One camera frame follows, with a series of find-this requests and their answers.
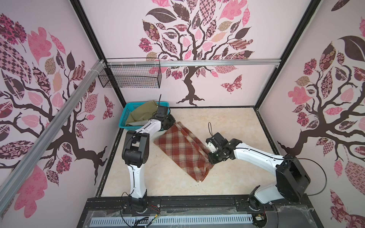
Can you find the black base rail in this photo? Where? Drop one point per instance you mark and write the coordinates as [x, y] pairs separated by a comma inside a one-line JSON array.
[[277, 214]]

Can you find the aluminium rail left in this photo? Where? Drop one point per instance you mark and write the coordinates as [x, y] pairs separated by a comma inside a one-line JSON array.
[[21, 172]]

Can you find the aluminium rail back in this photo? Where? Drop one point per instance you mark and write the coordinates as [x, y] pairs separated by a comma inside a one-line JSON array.
[[200, 63]]

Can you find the white folded garment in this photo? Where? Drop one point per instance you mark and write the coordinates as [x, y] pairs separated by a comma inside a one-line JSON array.
[[137, 123]]

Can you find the teal plastic basket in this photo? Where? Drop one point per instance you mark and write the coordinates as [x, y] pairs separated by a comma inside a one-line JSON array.
[[151, 127]]

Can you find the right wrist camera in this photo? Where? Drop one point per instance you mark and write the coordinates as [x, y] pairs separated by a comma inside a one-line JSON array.
[[212, 148]]

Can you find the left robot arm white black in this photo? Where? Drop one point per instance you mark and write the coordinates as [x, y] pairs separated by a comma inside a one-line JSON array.
[[136, 149]]

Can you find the white slotted cable duct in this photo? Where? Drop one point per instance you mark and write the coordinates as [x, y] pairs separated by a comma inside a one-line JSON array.
[[169, 221]]

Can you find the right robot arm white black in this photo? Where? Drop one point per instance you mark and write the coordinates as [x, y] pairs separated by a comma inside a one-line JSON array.
[[291, 178]]

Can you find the red plaid skirt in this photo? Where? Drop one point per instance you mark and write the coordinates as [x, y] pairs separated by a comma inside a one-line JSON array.
[[186, 150]]

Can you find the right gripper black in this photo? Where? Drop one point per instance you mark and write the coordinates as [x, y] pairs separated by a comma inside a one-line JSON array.
[[212, 160]]

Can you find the black wire basket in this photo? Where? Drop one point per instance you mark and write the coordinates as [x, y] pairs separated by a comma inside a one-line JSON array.
[[131, 73]]

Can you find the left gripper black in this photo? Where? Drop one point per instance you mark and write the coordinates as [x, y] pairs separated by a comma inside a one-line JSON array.
[[171, 120]]

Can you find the olive green skirt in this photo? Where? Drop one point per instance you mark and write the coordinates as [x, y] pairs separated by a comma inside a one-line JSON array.
[[143, 112]]

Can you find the aluminium rail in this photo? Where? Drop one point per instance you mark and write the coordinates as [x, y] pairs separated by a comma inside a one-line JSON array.
[[21, 172], [200, 63]]

